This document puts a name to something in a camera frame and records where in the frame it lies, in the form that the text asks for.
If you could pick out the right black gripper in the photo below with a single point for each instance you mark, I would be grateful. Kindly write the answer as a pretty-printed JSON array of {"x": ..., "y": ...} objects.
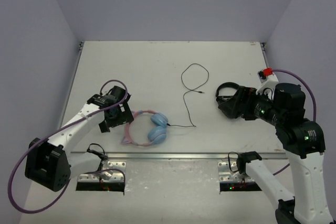
[{"x": 243, "y": 100}]

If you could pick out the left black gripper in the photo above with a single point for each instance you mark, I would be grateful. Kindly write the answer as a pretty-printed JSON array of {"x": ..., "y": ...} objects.
[{"x": 119, "y": 119}]

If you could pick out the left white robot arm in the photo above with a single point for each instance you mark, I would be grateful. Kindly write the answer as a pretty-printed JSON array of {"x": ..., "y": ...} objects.
[{"x": 51, "y": 164}]

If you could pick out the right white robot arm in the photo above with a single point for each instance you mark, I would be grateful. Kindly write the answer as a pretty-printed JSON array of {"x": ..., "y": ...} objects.
[{"x": 302, "y": 140}]

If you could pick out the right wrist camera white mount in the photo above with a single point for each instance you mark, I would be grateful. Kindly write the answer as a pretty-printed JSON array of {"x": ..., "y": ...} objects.
[{"x": 268, "y": 81}]

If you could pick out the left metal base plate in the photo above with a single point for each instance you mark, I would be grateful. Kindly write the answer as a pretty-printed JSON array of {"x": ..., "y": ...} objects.
[{"x": 112, "y": 171}]

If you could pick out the metal base plate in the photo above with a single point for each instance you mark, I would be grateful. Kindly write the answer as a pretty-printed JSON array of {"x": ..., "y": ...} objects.
[
  {"x": 112, "y": 171},
  {"x": 228, "y": 174}
]

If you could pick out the aluminium table rail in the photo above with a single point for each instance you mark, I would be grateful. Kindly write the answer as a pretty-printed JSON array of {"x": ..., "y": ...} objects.
[{"x": 167, "y": 156}]

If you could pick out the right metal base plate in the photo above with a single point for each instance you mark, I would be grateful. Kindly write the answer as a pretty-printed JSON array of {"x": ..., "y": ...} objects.
[{"x": 228, "y": 174}]

